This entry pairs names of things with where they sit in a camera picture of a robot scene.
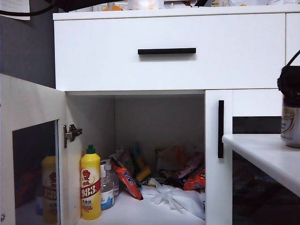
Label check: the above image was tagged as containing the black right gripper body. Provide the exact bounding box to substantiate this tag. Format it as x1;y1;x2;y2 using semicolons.
277;65;300;107

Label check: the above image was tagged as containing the silver beverage can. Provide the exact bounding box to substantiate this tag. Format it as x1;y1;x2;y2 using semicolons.
280;103;300;148

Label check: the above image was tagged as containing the white glass-panel cabinet door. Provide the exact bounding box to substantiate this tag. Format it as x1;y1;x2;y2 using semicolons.
0;73;68;225
205;89;300;225

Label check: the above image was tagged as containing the white cabinet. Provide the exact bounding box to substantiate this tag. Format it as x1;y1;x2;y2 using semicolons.
52;6;300;225

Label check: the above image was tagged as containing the metal door hinge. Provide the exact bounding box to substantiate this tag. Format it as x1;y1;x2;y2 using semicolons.
62;123;83;150

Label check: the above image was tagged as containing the narrow white drawer front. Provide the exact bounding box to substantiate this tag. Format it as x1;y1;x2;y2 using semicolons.
285;13;300;79

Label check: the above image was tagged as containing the white crumpled bag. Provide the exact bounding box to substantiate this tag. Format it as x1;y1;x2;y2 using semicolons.
228;0;269;7

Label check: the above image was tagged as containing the black angular object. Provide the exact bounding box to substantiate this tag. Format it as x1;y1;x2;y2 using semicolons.
194;0;213;8

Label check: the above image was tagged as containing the pink snack bag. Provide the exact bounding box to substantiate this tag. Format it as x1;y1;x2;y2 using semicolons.
178;152;205;179

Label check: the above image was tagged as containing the red orange snack bag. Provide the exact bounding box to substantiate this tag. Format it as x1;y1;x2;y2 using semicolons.
182;169;206;191

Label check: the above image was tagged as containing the clear plastic bag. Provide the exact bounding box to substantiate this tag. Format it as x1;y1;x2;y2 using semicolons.
155;144;199;175

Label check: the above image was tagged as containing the printed paper box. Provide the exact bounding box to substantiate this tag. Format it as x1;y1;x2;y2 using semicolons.
163;0;195;8

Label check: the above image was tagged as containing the white plastic gloves bag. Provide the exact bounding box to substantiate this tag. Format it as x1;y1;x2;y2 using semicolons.
142;178;206;220

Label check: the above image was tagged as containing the clear plastic container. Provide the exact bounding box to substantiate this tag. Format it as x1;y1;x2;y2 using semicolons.
127;0;164;10

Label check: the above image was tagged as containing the yellow green sponge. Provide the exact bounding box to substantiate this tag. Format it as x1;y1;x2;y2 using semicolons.
130;142;152;182

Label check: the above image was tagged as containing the orange snack bag blue print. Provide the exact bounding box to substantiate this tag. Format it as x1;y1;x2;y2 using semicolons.
110;157;144;201

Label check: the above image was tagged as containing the wide white drawer front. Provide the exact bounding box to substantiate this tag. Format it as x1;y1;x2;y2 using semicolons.
53;13;286;92

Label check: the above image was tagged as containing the clear plastic bottle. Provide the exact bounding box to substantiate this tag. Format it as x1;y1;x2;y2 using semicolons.
109;164;120;197

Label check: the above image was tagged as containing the clear pump sanitizer bottle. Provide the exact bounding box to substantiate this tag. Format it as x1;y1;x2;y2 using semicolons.
100;163;115;211

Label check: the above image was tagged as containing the yellow detergent bottle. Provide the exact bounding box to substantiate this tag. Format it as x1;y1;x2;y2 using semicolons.
80;144;102;221

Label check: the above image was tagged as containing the white paper sheet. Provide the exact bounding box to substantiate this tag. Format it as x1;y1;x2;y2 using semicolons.
0;0;31;21

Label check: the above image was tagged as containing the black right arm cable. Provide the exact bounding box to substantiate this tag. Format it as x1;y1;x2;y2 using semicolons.
285;48;300;68

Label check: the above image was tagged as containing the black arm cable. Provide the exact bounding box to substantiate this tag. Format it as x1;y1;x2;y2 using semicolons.
285;48;300;68
0;3;56;17

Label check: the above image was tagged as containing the black door handle bar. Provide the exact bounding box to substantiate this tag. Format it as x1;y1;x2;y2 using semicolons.
217;100;225;159

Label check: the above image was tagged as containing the black drawer handle bar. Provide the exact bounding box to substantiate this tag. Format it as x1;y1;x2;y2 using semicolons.
137;48;197;56

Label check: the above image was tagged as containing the white wall switch plate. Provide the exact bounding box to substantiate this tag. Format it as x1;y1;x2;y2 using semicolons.
92;3;109;12

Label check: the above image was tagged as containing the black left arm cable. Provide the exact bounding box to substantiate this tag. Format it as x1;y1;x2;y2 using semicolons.
0;3;56;17

